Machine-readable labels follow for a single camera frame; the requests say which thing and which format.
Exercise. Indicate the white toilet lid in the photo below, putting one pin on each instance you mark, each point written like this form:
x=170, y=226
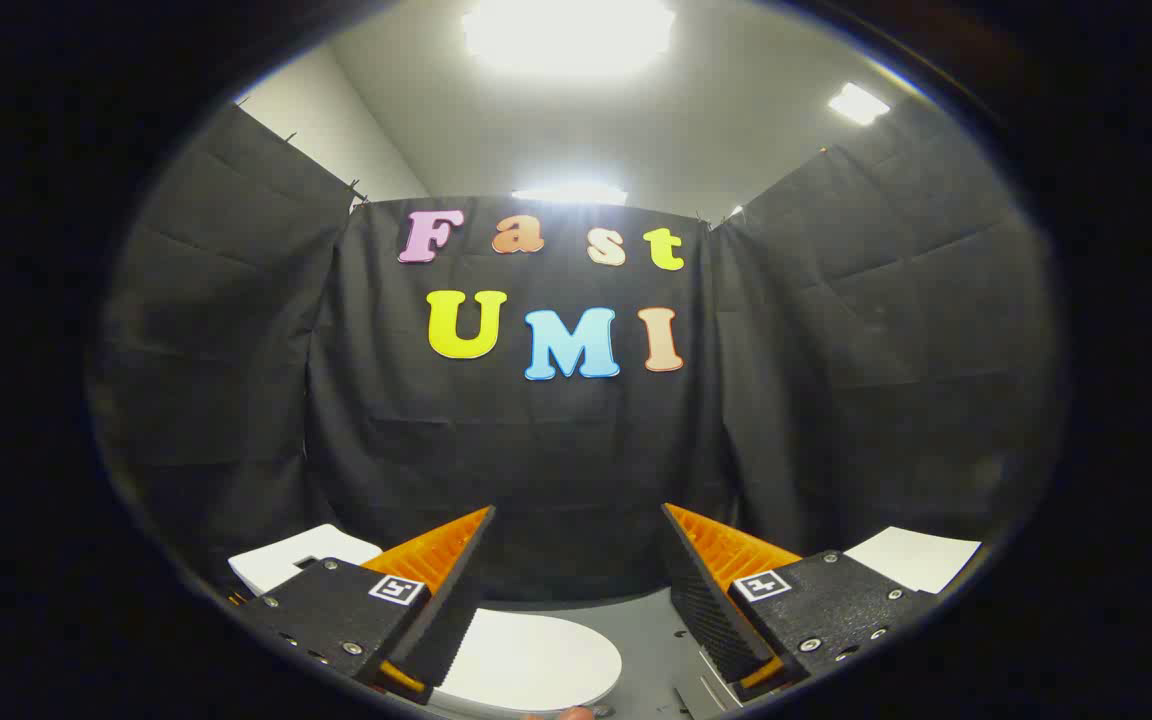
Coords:
x=536, y=660

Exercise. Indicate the small ceiling light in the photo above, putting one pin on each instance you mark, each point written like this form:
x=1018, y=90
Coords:
x=570, y=194

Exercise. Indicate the rectangular ceiling light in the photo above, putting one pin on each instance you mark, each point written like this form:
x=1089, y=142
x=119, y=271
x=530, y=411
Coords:
x=858, y=103

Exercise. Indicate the black backdrop cloth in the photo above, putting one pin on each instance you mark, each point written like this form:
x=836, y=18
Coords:
x=536, y=450

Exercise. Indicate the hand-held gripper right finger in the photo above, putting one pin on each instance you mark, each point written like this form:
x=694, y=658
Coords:
x=706, y=600

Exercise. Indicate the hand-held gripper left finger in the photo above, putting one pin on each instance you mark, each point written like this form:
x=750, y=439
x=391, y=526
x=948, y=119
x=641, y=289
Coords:
x=456, y=600

